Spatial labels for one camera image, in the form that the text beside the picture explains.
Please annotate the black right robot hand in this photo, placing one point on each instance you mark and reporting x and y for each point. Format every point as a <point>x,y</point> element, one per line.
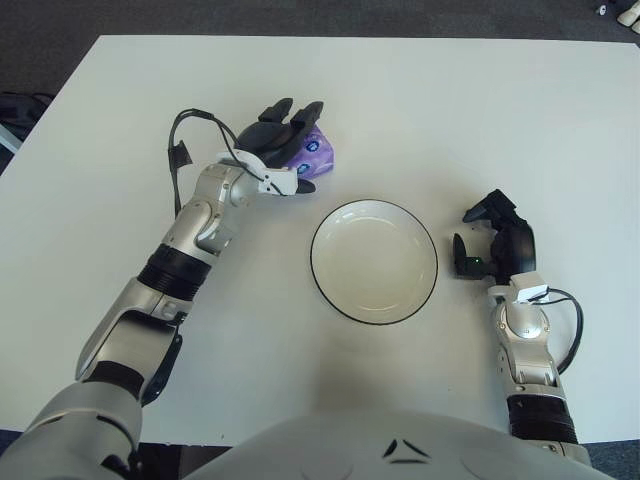
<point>517,245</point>

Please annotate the light grey board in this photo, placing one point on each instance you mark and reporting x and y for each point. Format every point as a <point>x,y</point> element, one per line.
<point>10,137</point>

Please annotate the purple tissue paper pack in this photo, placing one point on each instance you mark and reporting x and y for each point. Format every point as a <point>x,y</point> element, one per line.
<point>320,155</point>

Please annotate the black bag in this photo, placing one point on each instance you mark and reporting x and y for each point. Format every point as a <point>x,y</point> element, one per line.
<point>25,107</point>

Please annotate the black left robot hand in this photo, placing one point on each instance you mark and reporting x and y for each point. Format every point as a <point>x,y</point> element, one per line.
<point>267,140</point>

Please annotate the white plate with black rim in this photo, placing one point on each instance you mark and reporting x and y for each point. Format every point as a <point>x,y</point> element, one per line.
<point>375,262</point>

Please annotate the small white floor object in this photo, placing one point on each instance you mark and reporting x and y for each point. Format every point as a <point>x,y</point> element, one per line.
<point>601,9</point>

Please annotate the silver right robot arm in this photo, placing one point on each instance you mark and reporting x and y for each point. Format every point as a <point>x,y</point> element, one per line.
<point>525,330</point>

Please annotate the grey robot torso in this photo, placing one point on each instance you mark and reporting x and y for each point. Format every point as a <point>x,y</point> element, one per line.
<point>390,445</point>

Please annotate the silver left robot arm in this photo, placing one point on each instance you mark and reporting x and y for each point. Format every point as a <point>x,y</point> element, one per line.
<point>200,220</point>

